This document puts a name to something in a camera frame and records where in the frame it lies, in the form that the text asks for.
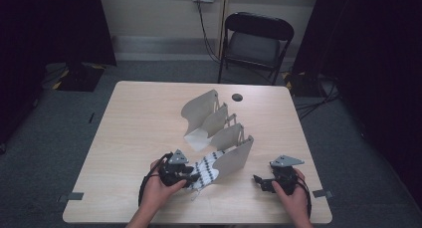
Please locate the white black-striped cloth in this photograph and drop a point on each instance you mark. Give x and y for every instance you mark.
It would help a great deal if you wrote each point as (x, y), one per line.
(207, 168)

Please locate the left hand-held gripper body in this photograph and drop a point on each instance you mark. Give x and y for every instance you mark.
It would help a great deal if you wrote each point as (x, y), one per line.
(172, 173)

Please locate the black round table grommet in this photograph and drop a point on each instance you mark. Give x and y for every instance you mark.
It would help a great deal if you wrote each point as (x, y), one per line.
(237, 97)

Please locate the black folding chair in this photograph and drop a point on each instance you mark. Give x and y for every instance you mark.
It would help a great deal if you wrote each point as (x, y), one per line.
(253, 48)

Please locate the person's left hand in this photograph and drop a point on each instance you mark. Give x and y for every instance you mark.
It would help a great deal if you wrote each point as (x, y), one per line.
(157, 196)

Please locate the grey metal divider rack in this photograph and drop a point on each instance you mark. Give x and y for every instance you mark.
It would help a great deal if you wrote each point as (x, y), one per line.
(232, 161)

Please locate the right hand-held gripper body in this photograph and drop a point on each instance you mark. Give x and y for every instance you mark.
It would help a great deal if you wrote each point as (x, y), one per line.
(285, 180)

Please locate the person's right hand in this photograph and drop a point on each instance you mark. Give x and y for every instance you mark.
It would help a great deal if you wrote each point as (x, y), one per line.
(298, 204)

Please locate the beige wall conduit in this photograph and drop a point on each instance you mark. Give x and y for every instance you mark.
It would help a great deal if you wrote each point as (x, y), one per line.
(225, 22)

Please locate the black stand base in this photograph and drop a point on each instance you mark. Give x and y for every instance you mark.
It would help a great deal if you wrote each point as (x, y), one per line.
(79, 77)

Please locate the black curtain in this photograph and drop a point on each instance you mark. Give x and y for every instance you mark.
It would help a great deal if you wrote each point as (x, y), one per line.
(49, 29)
(371, 55)

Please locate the grey tape strip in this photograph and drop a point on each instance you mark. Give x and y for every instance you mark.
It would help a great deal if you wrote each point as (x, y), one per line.
(71, 196)
(322, 193)

